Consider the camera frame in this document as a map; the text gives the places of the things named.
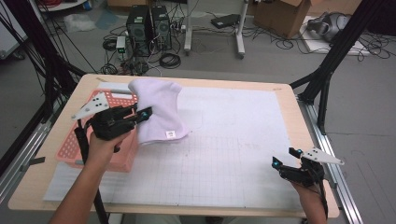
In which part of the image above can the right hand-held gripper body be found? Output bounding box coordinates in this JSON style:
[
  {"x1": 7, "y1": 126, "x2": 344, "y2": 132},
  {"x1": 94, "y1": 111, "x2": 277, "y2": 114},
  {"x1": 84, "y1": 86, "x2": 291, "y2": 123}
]
[{"x1": 279, "y1": 147, "x2": 345, "y2": 188}]

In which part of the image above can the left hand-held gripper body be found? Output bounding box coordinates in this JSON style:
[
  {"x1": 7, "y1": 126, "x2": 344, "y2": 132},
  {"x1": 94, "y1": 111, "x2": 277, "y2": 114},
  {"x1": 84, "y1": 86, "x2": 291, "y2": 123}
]
[{"x1": 71, "y1": 91, "x2": 138, "y2": 141}]

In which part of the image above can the lilac printed towel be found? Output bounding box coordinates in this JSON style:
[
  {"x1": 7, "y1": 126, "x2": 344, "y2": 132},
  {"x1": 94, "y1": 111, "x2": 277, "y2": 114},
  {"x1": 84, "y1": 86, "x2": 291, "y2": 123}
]
[{"x1": 128, "y1": 77, "x2": 192, "y2": 147}]

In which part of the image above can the pink plastic basket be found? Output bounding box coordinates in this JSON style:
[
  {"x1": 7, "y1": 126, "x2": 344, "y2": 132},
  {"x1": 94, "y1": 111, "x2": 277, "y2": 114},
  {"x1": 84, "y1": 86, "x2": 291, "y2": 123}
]
[{"x1": 55, "y1": 89, "x2": 140, "y2": 173}]

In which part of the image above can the person's right hand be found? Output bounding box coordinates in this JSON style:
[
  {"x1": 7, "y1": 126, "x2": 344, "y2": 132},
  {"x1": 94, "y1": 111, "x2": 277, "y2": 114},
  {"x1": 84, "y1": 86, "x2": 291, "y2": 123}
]
[{"x1": 291, "y1": 181, "x2": 326, "y2": 203}]

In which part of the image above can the person's left hand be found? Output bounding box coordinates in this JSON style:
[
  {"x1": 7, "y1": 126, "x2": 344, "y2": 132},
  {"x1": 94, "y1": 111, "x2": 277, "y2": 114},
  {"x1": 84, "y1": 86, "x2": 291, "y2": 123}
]
[{"x1": 85, "y1": 130, "x2": 134, "y2": 167}]

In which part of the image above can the white grid mat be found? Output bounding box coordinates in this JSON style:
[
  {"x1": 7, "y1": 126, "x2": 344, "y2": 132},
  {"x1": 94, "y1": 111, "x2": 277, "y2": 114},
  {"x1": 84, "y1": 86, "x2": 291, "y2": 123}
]
[{"x1": 97, "y1": 81, "x2": 305, "y2": 209}]

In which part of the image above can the light wooden table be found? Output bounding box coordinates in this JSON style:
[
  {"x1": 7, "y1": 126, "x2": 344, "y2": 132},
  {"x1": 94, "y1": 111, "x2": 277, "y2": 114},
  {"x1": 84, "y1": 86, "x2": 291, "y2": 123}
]
[{"x1": 7, "y1": 73, "x2": 340, "y2": 218}]

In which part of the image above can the small white green device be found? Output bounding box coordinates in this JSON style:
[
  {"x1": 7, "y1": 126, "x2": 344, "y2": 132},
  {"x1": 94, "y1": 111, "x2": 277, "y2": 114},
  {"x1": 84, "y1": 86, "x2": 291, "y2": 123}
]
[{"x1": 115, "y1": 35, "x2": 127, "y2": 61}]

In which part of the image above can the large black computer tower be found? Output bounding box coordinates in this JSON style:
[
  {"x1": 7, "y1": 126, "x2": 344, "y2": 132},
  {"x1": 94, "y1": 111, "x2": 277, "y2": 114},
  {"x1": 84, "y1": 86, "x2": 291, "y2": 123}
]
[{"x1": 125, "y1": 4, "x2": 153, "y2": 58}]

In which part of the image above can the slim black computer tower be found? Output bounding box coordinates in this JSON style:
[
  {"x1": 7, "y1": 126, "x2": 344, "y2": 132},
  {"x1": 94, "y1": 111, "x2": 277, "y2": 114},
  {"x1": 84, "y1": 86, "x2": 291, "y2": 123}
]
[{"x1": 150, "y1": 4, "x2": 173, "y2": 51}]

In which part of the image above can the clear plastic bag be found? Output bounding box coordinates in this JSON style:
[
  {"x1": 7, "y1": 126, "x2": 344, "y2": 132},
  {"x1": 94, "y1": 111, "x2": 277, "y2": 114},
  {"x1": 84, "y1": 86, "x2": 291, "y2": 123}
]
[{"x1": 64, "y1": 12, "x2": 96, "y2": 34}]

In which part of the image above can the white flat board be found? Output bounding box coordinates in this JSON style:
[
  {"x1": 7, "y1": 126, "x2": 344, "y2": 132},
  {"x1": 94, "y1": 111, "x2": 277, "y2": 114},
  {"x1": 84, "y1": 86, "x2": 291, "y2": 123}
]
[{"x1": 299, "y1": 15, "x2": 372, "y2": 57}]

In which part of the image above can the black flat device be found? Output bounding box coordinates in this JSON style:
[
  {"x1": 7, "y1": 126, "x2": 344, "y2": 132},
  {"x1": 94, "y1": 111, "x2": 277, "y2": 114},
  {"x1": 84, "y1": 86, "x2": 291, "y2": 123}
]
[{"x1": 210, "y1": 13, "x2": 243, "y2": 30}]

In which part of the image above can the white metal stand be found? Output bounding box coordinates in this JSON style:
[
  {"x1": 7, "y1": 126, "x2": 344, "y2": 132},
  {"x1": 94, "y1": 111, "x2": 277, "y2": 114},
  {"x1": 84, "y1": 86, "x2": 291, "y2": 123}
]
[{"x1": 183, "y1": 0, "x2": 250, "y2": 60}]

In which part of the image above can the grey padded headset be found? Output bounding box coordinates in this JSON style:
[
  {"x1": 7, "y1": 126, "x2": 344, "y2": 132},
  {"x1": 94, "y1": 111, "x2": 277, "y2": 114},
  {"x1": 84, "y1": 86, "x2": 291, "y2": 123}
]
[{"x1": 306, "y1": 12, "x2": 351, "y2": 43}]

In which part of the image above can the open cardboard box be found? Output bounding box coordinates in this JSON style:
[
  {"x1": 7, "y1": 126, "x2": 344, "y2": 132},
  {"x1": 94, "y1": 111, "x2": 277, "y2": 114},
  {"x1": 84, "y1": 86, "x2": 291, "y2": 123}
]
[{"x1": 253, "y1": 0, "x2": 312, "y2": 39}]

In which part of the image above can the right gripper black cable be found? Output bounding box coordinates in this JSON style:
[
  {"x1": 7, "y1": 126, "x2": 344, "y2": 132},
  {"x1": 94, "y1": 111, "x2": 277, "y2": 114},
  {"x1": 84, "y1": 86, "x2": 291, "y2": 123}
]
[{"x1": 311, "y1": 167, "x2": 330, "y2": 219}]

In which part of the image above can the left gripper black sleeved cable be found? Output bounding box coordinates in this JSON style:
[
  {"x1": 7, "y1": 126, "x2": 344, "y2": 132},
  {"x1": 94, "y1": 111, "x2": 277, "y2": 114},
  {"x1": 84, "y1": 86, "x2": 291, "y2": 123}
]
[{"x1": 74, "y1": 119, "x2": 110, "y2": 224}]

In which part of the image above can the aluminium rail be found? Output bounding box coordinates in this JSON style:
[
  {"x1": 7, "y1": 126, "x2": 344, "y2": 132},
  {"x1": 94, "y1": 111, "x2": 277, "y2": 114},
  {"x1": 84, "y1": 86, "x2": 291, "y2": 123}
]
[
  {"x1": 297, "y1": 95, "x2": 364, "y2": 224},
  {"x1": 0, "y1": 101, "x2": 64, "y2": 204}
]

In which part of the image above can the coiled black cable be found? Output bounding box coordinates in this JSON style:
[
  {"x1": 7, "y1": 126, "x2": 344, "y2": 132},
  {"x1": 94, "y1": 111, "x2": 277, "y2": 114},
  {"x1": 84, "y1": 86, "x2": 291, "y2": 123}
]
[{"x1": 159, "y1": 52, "x2": 182, "y2": 70}]

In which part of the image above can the black frame strut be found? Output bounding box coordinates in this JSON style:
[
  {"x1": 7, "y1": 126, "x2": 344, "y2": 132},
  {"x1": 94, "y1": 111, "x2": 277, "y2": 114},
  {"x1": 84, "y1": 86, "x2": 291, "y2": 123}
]
[
  {"x1": 289, "y1": 0, "x2": 387, "y2": 135},
  {"x1": 0, "y1": 0, "x2": 87, "y2": 124}
]

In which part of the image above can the tangle of black cables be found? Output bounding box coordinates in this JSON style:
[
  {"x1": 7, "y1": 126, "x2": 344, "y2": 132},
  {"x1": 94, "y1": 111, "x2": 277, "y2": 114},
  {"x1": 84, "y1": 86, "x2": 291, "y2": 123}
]
[{"x1": 356, "y1": 29, "x2": 394, "y2": 63}]

